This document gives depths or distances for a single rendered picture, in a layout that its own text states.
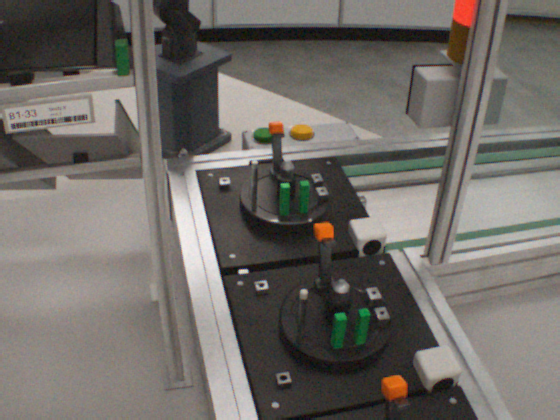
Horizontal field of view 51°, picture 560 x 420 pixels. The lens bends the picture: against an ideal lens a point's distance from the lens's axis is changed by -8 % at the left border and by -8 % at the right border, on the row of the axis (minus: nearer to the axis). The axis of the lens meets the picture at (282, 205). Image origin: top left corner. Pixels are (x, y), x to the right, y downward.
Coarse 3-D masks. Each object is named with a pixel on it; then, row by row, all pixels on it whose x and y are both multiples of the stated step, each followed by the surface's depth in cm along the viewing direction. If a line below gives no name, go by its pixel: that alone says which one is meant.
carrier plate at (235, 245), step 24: (216, 168) 104; (240, 168) 105; (264, 168) 105; (312, 168) 106; (336, 168) 106; (216, 192) 99; (336, 192) 101; (216, 216) 94; (240, 216) 95; (336, 216) 96; (360, 216) 96; (216, 240) 90; (240, 240) 90; (264, 240) 91; (288, 240) 91; (312, 240) 91; (336, 240) 91; (240, 264) 86; (264, 264) 87; (288, 264) 88
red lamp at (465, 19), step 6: (456, 0) 70; (462, 0) 69; (468, 0) 68; (456, 6) 70; (462, 6) 69; (468, 6) 69; (456, 12) 71; (462, 12) 70; (468, 12) 69; (456, 18) 71; (462, 18) 70; (468, 18) 69; (468, 24) 70
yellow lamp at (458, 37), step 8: (456, 24) 71; (456, 32) 72; (464, 32) 71; (448, 40) 74; (456, 40) 72; (464, 40) 71; (448, 48) 74; (456, 48) 72; (464, 48) 72; (448, 56) 74; (456, 56) 73
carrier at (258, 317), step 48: (240, 288) 83; (288, 288) 83; (336, 288) 73; (384, 288) 84; (240, 336) 76; (288, 336) 74; (336, 336) 71; (384, 336) 74; (432, 336) 77; (336, 384) 71; (432, 384) 70
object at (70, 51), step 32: (0, 0) 56; (32, 0) 56; (64, 0) 56; (96, 0) 56; (0, 32) 56; (32, 32) 57; (64, 32) 57; (96, 32) 57; (0, 64) 57; (32, 64) 57; (64, 64) 57; (96, 64) 58
